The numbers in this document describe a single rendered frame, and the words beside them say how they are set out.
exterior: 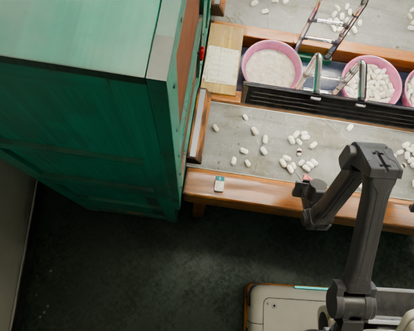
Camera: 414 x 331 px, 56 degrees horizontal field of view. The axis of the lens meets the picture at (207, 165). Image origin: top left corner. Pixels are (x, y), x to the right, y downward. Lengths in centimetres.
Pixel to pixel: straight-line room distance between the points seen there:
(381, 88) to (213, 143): 80
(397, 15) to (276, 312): 153
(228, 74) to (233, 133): 26
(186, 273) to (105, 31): 183
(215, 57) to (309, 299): 125
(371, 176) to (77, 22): 67
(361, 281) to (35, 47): 86
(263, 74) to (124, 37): 125
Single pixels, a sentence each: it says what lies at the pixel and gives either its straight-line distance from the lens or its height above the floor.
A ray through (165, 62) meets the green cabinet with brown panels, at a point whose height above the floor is 179.
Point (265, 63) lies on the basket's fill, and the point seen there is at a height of 73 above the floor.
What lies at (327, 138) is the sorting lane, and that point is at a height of 74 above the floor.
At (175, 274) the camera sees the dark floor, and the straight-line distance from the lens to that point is 226.
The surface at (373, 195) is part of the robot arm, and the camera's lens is 96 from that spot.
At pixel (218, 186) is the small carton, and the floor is 79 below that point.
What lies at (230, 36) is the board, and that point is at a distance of 179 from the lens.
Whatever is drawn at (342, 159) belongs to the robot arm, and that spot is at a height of 135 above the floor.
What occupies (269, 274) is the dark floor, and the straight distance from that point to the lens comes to 231.
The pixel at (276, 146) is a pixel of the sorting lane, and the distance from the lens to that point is 164.
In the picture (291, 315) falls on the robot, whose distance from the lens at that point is 206.
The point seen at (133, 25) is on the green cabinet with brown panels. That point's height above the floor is 179.
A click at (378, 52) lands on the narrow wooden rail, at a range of 195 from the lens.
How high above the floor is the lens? 226
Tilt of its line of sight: 75 degrees down
